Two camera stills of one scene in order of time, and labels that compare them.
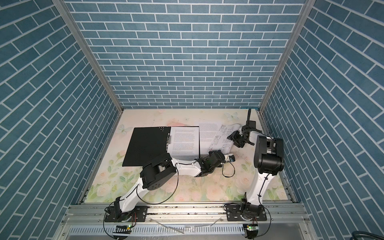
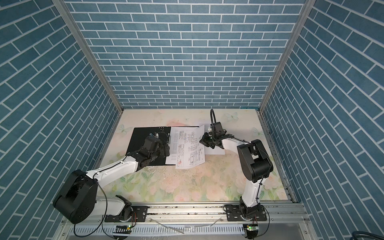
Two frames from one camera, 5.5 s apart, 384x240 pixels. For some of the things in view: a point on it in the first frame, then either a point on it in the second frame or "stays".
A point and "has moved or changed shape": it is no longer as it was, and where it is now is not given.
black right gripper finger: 237,138 to 205,139
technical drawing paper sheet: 220,141 has moved or changed shape
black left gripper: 212,152 to 163,153
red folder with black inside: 146,141 stays
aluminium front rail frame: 285,221 stays
